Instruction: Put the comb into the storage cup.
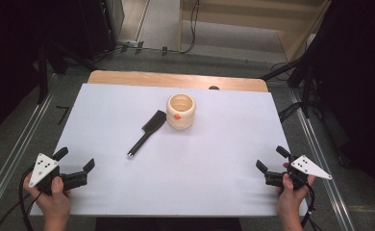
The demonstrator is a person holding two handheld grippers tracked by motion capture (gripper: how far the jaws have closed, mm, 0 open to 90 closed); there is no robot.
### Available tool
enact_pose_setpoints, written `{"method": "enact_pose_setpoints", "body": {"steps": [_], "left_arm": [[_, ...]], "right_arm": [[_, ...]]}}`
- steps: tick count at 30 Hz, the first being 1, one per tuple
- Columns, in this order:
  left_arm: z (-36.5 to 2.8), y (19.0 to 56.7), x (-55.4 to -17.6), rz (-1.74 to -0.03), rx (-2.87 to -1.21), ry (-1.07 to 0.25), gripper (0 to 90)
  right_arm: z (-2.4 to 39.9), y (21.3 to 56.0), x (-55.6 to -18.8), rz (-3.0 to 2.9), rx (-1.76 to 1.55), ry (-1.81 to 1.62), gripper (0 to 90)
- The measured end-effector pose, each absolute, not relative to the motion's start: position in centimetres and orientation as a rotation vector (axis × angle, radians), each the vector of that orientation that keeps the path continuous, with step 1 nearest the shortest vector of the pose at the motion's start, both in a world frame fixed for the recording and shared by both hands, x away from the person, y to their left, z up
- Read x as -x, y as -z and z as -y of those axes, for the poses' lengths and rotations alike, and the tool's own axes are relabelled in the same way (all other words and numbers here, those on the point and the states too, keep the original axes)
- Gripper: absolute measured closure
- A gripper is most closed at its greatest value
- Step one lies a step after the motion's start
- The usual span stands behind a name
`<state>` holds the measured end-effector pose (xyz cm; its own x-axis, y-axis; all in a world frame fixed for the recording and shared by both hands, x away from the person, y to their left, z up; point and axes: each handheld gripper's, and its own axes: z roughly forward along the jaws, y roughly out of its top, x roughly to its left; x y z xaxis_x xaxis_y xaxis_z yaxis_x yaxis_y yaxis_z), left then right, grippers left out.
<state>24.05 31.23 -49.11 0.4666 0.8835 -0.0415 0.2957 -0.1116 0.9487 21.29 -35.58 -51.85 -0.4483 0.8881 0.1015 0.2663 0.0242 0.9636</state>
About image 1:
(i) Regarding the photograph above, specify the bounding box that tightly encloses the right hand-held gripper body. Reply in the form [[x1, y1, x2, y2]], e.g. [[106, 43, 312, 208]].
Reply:
[[264, 154, 333, 191]]

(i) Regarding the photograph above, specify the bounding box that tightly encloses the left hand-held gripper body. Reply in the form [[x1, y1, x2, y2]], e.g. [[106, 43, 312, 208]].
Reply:
[[28, 153, 89, 195]]

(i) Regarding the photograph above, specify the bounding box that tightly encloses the black comb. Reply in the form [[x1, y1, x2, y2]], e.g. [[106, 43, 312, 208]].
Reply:
[[126, 109, 167, 160]]

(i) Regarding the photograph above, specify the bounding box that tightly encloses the cream cup with orange dot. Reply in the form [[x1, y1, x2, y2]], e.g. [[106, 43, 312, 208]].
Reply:
[[165, 92, 197, 131]]

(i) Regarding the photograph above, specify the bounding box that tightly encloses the person's left hand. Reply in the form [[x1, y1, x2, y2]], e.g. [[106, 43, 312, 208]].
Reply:
[[23, 175, 72, 223]]

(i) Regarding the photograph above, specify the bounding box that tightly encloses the person's right hand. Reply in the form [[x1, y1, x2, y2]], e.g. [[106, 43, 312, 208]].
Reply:
[[275, 162, 316, 220]]

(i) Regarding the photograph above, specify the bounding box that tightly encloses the black stand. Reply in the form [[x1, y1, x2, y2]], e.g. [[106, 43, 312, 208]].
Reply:
[[286, 54, 320, 119], [35, 40, 98, 106]]

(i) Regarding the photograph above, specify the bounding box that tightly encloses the white board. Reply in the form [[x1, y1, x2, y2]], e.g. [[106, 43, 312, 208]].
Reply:
[[30, 83, 311, 218]]

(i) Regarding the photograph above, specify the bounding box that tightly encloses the person's dark clothing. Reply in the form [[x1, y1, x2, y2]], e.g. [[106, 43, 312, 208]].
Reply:
[[94, 217, 243, 231]]

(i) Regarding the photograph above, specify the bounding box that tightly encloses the wooden table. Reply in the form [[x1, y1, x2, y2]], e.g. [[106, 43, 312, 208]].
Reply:
[[87, 69, 269, 93]]

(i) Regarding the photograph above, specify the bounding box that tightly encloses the white power strip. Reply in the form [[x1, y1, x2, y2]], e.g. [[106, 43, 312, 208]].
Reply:
[[115, 38, 139, 48]]

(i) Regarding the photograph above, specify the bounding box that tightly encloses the dark cabinet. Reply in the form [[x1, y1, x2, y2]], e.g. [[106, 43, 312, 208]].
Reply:
[[78, 0, 126, 62]]

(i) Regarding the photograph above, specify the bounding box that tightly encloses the wooden shelf unit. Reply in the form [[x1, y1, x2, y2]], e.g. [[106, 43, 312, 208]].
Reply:
[[177, 0, 333, 63]]

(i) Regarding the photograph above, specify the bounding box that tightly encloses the metal floor rail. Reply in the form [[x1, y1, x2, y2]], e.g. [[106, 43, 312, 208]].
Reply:
[[287, 87, 357, 231], [0, 72, 58, 222]]

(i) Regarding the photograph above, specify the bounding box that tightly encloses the right hand-held gripper cable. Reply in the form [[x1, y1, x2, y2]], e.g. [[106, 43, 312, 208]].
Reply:
[[300, 181, 324, 231]]

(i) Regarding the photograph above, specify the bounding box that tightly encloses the hand-held gripper cable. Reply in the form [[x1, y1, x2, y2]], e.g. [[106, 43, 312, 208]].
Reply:
[[300, 181, 324, 231], [0, 166, 44, 231]]

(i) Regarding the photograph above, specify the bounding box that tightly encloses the black floor cable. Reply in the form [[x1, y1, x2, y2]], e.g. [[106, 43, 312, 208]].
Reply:
[[277, 101, 305, 124]]

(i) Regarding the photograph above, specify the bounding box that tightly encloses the left hand-held gripper cable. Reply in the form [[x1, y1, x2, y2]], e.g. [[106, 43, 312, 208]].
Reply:
[[0, 166, 44, 231]]

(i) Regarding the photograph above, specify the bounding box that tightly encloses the hanging black cable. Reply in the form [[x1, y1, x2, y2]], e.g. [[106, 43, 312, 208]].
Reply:
[[162, 0, 201, 55]]

